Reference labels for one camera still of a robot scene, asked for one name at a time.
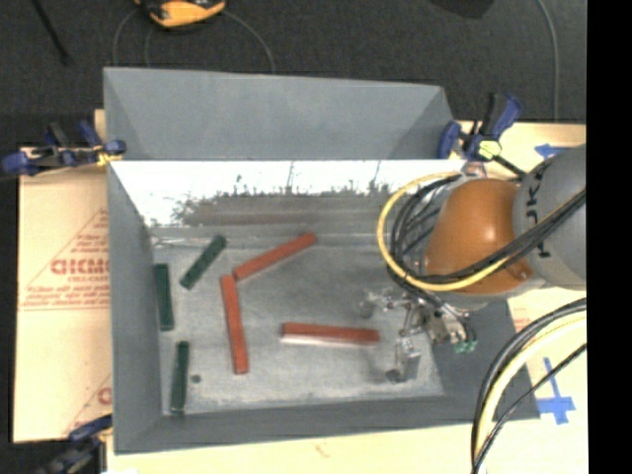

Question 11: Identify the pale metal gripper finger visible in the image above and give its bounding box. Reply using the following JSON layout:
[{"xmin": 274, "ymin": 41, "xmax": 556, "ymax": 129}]
[
  {"xmin": 358, "ymin": 289, "xmax": 415, "ymax": 319},
  {"xmin": 385, "ymin": 337, "xmax": 423, "ymax": 384}
]

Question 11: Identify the red-brown flat block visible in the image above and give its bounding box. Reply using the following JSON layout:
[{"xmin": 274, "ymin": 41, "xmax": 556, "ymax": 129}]
[
  {"xmin": 232, "ymin": 231, "xmax": 318, "ymax": 282},
  {"xmin": 218, "ymin": 274, "xmax": 250, "ymax": 376},
  {"xmin": 279, "ymin": 321, "xmax": 382, "ymax": 348}
]

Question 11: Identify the dark green flat block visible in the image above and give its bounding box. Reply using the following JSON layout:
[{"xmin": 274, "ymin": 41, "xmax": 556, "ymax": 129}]
[
  {"xmin": 178, "ymin": 234, "xmax": 228, "ymax": 291},
  {"xmin": 153, "ymin": 263, "xmax": 176, "ymax": 332},
  {"xmin": 169, "ymin": 340, "xmax": 192, "ymax": 415}
]

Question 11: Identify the grey metal bin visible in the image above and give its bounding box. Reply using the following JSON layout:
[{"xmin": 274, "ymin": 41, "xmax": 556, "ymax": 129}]
[{"xmin": 102, "ymin": 66, "xmax": 540, "ymax": 453}]

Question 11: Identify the brown cardboard board red print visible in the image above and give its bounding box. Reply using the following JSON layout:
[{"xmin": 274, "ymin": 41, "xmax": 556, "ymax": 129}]
[{"xmin": 12, "ymin": 161, "xmax": 115, "ymax": 443}]

